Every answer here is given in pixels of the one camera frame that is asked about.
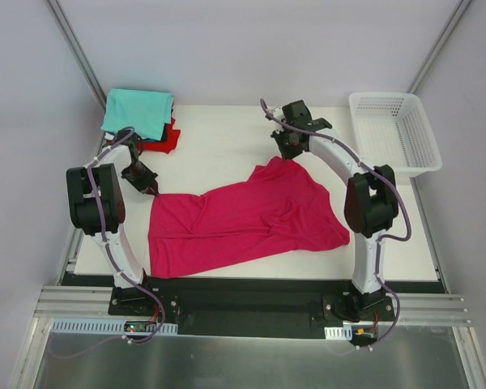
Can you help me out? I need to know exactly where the crimson pink t shirt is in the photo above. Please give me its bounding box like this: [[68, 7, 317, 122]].
[[147, 156, 351, 279]]

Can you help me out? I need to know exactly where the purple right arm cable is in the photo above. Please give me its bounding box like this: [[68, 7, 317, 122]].
[[259, 98, 414, 349]]

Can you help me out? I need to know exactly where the white plastic basket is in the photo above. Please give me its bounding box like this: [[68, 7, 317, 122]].
[[348, 92, 442, 182]]

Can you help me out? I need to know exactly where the folded teal t shirt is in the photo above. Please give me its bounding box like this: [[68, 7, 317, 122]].
[[101, 88, 173, 140]]

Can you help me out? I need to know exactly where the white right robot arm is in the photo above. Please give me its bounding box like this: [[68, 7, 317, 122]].
[[260, 100, 399, 323]]

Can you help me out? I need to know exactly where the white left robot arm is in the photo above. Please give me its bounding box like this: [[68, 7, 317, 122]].
[[66, 126, 164, 315]]

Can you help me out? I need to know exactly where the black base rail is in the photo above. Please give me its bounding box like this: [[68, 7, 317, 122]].
[[89, 275, 406, 340]]

